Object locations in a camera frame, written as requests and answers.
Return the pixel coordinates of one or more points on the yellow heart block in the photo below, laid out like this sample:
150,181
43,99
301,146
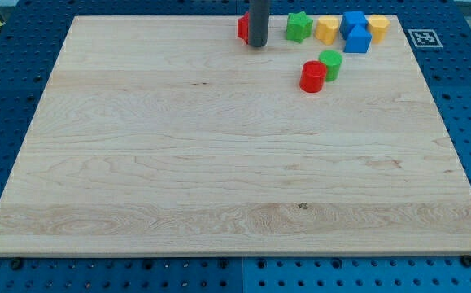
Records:
326,30

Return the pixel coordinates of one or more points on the grey cylindrical robot stick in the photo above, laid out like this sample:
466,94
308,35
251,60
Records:
258,22

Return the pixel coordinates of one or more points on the white fiducial marker tag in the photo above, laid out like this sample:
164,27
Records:
424,38

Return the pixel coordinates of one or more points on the red block behind stick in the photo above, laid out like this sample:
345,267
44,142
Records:
243,27

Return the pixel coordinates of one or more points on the blue cube block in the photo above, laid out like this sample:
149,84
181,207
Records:
350,19

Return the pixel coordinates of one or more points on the yellow hexagon block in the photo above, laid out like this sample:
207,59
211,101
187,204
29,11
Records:
378,27

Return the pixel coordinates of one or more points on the light wooden board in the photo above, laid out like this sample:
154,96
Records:
169,136

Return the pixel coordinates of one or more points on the green star block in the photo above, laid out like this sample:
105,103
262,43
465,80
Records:
298,27

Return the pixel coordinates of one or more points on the blue triangle block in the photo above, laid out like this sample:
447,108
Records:
358,40

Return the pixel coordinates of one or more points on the red cylinder block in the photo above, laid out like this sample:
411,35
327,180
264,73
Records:
313,76

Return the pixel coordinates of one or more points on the green cylinder block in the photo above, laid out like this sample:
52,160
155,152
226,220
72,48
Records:
333,61

